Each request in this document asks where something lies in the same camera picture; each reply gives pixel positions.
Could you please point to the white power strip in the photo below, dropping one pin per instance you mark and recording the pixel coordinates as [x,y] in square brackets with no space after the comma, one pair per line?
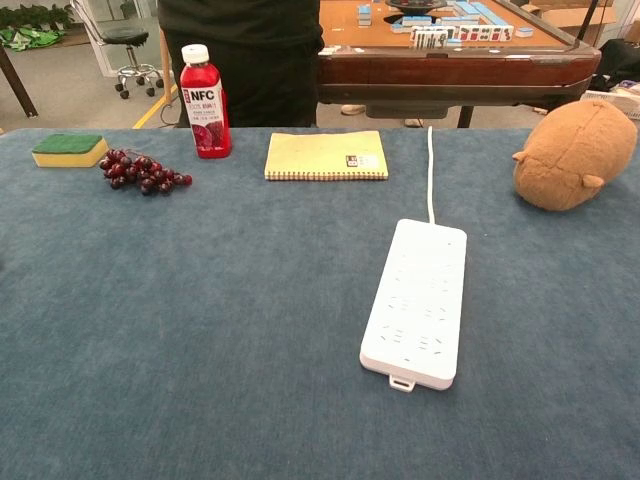
[420,300]

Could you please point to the yellow spiral notebook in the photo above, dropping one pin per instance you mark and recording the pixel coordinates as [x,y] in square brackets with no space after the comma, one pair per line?
[320,152]

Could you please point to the blue tablecloth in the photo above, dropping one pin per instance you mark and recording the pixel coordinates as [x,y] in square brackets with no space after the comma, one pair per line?
[200,325]

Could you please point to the red NFC juice bottle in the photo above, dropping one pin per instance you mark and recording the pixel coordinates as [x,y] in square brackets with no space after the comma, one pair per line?
[205,100]

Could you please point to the dark red grape bunch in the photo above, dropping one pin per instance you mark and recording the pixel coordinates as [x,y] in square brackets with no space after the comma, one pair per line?
[140,172]

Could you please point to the person in black clothes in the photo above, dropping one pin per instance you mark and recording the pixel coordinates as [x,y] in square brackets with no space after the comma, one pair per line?
[250,60]

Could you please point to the dark wooden mahjong table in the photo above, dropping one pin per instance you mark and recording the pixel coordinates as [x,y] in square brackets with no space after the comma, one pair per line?
[450,70]

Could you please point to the short blue mahjong tile stack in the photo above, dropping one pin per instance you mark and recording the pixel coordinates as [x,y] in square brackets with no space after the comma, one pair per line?
[365,15]

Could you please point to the light wooden pole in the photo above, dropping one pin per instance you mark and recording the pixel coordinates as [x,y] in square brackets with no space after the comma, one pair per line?
[165,70]

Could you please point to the row of standing mahjong tiles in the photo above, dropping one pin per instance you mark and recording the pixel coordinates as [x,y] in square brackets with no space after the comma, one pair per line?
[465,35]

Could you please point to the brown plush toy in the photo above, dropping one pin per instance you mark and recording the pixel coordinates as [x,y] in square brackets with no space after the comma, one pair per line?
[575,155]

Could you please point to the yellow sponge with green pad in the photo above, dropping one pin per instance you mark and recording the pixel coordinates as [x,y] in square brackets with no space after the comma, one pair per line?
[65,150]

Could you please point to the black stool chair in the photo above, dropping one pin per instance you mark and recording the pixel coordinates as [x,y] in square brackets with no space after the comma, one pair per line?
[131,37]

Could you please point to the single blue mahjong tile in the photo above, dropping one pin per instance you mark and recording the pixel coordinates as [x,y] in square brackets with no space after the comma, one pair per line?
[524,32]

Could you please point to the white plastic basket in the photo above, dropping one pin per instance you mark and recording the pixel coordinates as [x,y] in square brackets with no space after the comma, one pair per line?
[615,102]

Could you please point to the cardboard box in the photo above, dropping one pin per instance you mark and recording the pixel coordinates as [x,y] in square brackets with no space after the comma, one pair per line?
[565,12]

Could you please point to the dark table leg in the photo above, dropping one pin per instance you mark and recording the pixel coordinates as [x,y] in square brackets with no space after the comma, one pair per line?
[20,85]

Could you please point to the black bag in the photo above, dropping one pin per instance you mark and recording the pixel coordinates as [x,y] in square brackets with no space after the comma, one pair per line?
[620,62]

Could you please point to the green plants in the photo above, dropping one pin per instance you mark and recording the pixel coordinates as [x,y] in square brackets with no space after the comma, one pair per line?
[30,20]

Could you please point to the long blue mahjong tile wall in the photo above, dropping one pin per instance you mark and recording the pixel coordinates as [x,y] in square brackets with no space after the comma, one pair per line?
[435,21]

